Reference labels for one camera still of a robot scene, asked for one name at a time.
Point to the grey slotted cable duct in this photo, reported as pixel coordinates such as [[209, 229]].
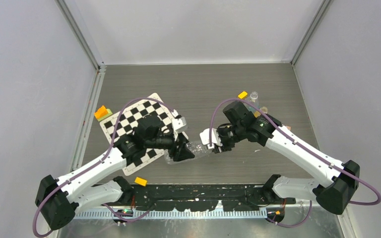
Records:
[[217, 213]]

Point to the clear plastic bottle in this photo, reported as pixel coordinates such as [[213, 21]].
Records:
[[253, 100]]

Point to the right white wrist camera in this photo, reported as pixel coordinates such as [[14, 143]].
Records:
[[210, 138]]

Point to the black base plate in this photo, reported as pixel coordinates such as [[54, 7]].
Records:
[[200, 197]]

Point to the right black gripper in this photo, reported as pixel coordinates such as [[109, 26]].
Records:
[[225, 147]]

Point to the black white chessboard mat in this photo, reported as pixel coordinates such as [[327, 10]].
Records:
[[134, 121]]

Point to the clear bottle blue cap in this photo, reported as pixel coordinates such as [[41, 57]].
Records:
[[200, 151]]

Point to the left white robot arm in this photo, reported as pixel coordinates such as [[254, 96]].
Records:
[[60, 199]]

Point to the orange green block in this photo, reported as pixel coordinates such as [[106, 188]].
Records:
[[102, 113]]

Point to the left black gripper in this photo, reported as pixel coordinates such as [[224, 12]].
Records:
[[183, 152]]

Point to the yellow juice bottle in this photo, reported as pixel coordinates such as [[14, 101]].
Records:
[[262, 109]]

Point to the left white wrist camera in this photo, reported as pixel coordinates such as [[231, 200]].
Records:
[[179, 124]]

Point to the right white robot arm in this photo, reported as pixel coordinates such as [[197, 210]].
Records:
[[333, 181]]

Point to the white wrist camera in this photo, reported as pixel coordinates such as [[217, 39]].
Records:
[[210, 138], [179, 124]]

